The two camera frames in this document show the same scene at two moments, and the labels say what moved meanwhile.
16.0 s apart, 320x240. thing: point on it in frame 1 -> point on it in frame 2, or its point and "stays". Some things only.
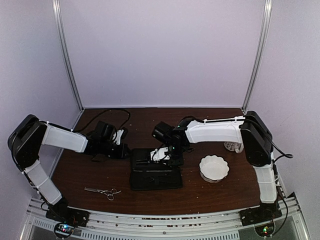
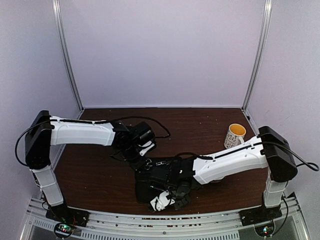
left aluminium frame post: x=60 y=32 stays
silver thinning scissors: x=109 y=193 -> x=150 y=164
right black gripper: x=179 y=161 -> x=185 y=201
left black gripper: x=121 y=154 -> x=123 y=157
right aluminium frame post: x=255 y=74 stays
